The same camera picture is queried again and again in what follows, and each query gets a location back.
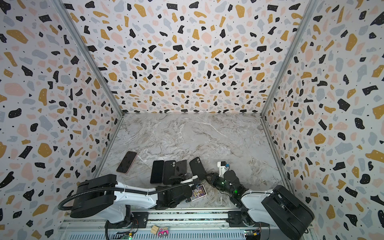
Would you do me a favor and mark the black phone case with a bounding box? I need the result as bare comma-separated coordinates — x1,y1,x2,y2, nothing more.
163,161,176,185
190,157,206,181

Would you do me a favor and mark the large black phone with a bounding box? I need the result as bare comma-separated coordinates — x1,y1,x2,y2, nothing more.
150,160,165,184

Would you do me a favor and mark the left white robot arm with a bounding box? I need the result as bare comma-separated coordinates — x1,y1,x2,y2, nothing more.
59,174,200,224

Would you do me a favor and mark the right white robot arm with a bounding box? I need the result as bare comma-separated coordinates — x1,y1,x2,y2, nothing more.
205,170,315,240

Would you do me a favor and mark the purple card box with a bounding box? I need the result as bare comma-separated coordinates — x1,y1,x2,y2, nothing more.
191,185,207,202

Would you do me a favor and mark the pink toy car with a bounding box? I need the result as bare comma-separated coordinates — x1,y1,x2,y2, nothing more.
158,228,169,238

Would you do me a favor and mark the small wooden block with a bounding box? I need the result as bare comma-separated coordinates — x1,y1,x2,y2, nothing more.
151,225,160,235

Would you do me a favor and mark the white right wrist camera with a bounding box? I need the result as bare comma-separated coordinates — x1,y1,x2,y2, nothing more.
217,161,230,178

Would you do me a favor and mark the aluminium right corner post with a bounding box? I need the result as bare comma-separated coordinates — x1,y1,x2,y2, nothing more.
261,0,319,119

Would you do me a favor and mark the aluminium corner post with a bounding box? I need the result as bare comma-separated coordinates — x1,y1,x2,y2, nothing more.
52,1,124,117
261,0,319,119

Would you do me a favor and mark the aluminium left corner post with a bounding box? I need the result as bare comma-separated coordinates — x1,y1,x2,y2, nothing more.
52,1,124,117

